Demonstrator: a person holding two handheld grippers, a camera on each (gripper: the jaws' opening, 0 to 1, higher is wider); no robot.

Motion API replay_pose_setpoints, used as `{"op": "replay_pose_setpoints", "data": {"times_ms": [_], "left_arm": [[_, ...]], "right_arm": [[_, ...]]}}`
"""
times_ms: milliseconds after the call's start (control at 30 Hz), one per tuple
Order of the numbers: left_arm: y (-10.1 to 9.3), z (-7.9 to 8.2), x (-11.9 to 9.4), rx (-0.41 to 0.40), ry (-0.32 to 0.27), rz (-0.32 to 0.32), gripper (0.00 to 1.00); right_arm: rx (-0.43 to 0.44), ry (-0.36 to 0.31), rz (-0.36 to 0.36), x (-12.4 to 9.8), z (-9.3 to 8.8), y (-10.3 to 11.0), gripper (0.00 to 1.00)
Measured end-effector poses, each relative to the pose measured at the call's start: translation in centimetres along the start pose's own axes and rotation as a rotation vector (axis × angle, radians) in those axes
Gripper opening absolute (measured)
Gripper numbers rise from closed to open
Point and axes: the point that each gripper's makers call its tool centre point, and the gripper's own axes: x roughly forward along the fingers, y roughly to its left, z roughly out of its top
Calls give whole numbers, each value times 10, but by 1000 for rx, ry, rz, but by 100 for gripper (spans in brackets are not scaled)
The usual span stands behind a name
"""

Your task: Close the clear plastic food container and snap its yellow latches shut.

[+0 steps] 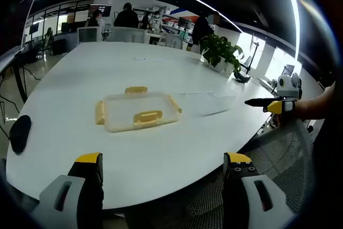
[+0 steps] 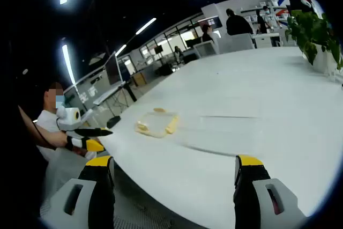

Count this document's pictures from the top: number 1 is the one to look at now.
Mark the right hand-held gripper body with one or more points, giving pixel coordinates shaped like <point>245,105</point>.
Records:
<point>288,87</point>

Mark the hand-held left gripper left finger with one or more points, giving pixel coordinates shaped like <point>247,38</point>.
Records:
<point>67,205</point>

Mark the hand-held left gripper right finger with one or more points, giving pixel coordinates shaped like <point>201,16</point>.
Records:
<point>249,202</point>

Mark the clear plastic container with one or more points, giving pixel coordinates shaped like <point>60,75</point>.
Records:
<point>206,103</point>

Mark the clear bag with yellow edge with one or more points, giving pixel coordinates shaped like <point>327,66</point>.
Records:
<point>128,108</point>

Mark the black desk stand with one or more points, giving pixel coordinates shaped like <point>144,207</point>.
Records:
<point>242,77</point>

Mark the grey mesh office chair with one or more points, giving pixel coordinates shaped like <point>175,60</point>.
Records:
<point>281,154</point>

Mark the green potted plant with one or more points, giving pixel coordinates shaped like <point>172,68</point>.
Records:
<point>219,52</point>

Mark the black oval pad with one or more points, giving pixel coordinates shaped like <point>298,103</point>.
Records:
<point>20,133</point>

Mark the white office chair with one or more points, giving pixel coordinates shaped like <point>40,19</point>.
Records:
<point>88,34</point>
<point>172,41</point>
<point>128,36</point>

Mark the wall screen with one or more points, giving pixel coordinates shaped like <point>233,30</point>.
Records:
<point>100,10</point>

